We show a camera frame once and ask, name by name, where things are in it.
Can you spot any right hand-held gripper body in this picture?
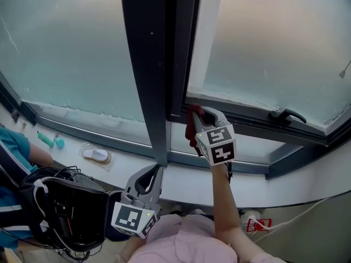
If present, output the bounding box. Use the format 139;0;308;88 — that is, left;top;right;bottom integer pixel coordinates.
195;119;237;166

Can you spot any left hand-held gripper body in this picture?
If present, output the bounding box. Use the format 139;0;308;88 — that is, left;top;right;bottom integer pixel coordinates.
111;191;162;239

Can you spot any dark red cloth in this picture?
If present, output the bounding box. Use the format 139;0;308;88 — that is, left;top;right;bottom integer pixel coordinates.
185;103;209;157

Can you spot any person's left forearm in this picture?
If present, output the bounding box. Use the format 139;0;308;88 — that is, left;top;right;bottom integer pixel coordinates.
120;236;146;263

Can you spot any low clear window pane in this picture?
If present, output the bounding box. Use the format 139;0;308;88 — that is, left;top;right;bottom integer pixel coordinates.
169;122;302;165

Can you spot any person's pink shirt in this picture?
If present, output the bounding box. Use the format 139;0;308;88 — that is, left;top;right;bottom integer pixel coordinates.
128;214;286;263

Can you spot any white-edged frosted window pane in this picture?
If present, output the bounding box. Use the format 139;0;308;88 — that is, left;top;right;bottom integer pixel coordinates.
188;0;351;127

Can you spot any red-printed clear plastic bag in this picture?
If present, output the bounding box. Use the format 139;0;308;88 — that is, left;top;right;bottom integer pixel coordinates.
241;211;272;233

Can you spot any teal bottle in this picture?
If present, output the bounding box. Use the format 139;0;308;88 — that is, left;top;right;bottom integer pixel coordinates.
37;131;55;148

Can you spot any pale partition panel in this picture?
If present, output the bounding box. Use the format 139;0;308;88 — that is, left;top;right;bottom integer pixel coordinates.
246;193;351;263

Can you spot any wide frosted window pane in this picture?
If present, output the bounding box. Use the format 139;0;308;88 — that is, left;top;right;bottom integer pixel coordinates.
0;0;151;123

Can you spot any black window handle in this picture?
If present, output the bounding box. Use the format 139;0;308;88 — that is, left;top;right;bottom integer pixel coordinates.
268;108;307;125

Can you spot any frosted window with dark frame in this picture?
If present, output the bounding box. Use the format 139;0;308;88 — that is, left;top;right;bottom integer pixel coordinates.
0;0;351;180

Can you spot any white cable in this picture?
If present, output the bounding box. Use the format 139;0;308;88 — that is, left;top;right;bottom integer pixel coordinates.
253;197;330;243

